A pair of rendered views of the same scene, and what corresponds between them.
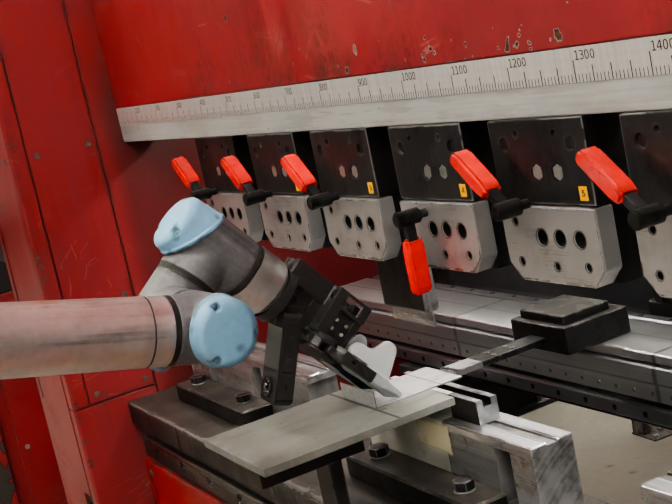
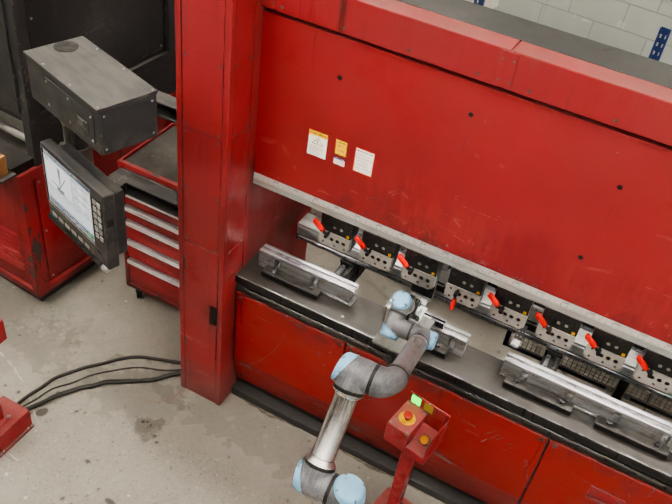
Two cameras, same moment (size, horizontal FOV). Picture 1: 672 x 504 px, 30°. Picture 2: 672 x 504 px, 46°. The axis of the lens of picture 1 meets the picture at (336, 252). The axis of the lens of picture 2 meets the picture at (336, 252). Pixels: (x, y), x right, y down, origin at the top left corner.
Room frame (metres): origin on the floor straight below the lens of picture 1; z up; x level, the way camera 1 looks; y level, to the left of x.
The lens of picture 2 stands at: (-0.10, 1.89, 3.41)
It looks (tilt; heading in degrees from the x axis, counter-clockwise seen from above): 40 degrees down; 319
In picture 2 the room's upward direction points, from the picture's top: 9 degrees clockwise
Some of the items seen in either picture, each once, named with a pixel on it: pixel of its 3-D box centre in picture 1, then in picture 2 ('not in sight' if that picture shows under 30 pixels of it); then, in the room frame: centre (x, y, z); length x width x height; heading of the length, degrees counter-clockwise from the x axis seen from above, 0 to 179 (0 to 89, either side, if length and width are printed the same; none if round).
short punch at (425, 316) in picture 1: (407, 286); (423, 289); (1.55, -0.08, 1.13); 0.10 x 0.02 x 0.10; 27
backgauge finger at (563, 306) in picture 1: (525, 337); (431, 287); (1.63, -0.23, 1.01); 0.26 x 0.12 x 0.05; 117
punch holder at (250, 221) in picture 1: (246, 183); (339, 229); (1.93, 0.11, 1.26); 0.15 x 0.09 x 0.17; 27
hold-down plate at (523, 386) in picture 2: not in sight; (537, 394); (0.99, -0.30, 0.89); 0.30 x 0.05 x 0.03; 27
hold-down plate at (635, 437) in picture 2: not in sight; (631, 437); (0.63, -0.48, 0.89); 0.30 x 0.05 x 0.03; 27
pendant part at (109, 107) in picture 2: not in sight; (97, 166); (2.45, 0.97, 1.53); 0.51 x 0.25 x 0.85; 9
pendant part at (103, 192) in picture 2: not in sight; (87, 201); (2.39, 1.04, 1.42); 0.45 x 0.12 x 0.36; 9
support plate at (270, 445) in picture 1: (327, 422); (403, 331); (1.49, 0.05, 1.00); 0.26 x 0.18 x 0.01; 117
